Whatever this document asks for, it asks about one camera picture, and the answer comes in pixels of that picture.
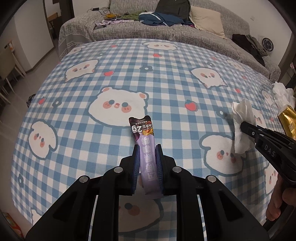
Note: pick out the blue jacket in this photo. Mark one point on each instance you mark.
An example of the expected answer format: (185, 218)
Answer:
(159, 18)

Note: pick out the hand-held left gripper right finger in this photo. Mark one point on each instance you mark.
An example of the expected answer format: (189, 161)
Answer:
(159, 166)

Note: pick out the white tissue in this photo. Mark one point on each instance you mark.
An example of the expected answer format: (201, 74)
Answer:
(242, 113)

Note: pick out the black clothes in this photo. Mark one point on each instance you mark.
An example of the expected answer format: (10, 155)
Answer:
(240, 40)

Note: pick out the blue checkered bear tablecloth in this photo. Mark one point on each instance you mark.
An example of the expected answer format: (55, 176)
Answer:
(175, 76)

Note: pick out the black backpack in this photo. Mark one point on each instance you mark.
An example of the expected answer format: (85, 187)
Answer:
(173, 7)

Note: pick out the crumpled white plastic bag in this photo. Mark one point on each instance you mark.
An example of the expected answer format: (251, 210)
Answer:
(281, 92)

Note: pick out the beige pillow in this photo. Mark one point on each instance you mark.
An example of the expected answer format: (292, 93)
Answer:
(205, 20)

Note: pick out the colourful cardboard box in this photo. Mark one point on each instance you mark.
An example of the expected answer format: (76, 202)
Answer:
(12, 226)

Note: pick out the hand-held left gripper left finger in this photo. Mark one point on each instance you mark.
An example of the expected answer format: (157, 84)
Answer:
(137, 166)

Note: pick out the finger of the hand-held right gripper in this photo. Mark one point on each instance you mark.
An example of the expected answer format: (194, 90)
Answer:
(248, 128)

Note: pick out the striped purple cloth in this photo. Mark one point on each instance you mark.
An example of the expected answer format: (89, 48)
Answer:
(108, 23)

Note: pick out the beige dining chair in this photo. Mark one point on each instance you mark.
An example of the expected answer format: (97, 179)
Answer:
(9, 64)

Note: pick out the green camouflage cloth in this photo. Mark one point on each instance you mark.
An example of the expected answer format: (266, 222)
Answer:
(130, 16)

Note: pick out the olive green garment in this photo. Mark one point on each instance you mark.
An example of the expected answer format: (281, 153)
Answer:
(256, 45)

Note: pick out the gold tissue pack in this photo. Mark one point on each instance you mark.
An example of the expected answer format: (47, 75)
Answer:
(289, 120)

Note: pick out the purple snack stick wrapper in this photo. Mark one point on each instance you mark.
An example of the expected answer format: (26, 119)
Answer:
(141, 132)

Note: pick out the grey patterned sofa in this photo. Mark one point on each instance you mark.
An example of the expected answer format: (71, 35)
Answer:
(143, 32)

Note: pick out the small round fan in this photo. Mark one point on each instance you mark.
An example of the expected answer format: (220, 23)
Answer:
(268, 44)

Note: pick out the person's right hand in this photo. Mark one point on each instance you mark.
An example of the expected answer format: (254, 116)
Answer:
(275, 201)

